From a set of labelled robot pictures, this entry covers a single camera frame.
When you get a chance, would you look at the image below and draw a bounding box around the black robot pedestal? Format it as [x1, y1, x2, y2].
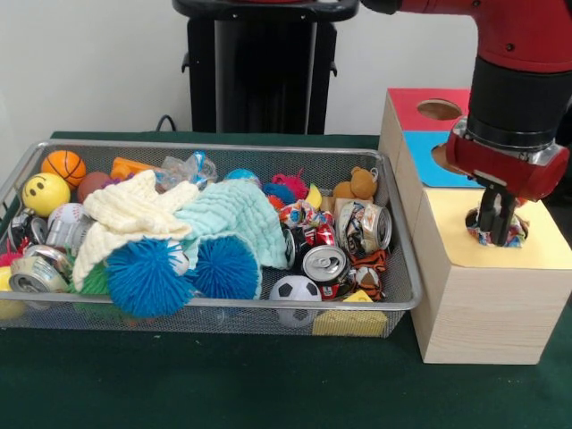
[172, 0, 361, 135]

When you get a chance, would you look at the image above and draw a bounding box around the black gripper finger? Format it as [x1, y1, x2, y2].
[492, 189, 518, 247]
[477, 185, 504, 245]

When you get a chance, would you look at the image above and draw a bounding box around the brown teddy bear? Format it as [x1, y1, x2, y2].
[332, 166, 380, 202]

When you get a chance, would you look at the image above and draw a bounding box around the cream knitted cloth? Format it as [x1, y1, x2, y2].
[71, 169, 200, 291]

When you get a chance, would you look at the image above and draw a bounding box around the yellow smiley ball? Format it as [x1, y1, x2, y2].
[21, 172, 72, 218]

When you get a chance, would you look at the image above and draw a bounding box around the orange toy basketball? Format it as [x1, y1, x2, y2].
[41, 150, 88, 191]

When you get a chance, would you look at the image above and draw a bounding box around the blue spiky ball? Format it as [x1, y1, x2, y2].
[191, 236, 260, 301]

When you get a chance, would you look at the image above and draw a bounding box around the colourful patchwork cloth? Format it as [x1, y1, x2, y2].
[467, 200, 532, 248]

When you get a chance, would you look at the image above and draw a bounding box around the dark green table cloth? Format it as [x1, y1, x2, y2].
[0, 130, 572, 429]

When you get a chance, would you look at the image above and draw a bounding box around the crushed silver soda can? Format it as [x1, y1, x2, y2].
[334, 199, 394, 254]

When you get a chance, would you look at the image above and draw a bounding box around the mint knitted cloth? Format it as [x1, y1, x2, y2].
[173, 181, 290, 300]

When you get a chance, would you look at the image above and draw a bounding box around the wooden box with three holes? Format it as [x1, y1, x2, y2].
[378, 87, 572, 366]

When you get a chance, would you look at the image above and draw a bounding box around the metal mesh bin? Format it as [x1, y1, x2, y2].
[0, 139, 425, 337]

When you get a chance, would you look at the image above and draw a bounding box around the crushed red soda can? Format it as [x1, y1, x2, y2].
[302, 244, 352, 300]

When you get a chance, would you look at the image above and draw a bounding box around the blue fuzzy ball with eye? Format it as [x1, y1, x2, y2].
[105, 236, 198, 319]

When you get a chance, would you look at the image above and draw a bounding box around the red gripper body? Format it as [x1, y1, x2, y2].
[444, 116, 571, 202]

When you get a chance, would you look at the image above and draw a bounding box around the black and white soccer ball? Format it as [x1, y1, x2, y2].
[269, 275, 323, 303]

